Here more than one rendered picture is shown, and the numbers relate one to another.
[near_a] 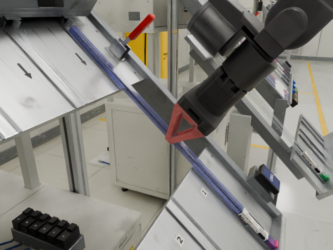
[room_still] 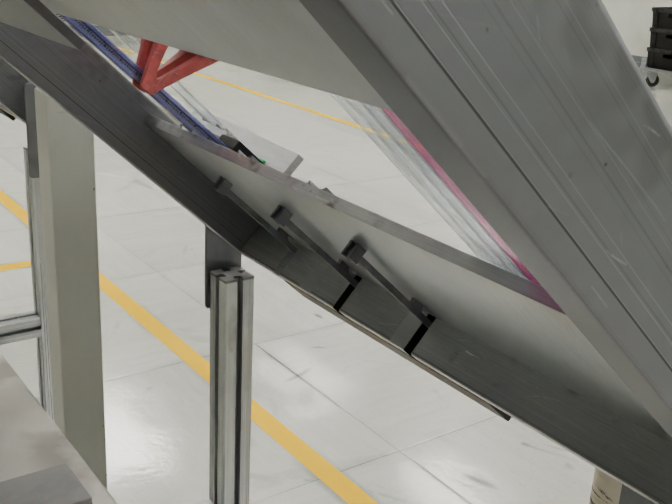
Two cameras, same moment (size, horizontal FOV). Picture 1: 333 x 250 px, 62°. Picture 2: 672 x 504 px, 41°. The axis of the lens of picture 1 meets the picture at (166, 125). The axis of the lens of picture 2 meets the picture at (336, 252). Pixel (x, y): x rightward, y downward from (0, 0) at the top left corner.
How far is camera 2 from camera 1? 63 cm
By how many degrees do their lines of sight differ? 56
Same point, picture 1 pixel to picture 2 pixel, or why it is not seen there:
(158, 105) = (44, 47)
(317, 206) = (117, 350)
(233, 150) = (67, 181)
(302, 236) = (132, 411)
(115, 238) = (15, 390)
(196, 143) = (131, 114)
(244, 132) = (83, 131)
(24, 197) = not seen: outside the picture
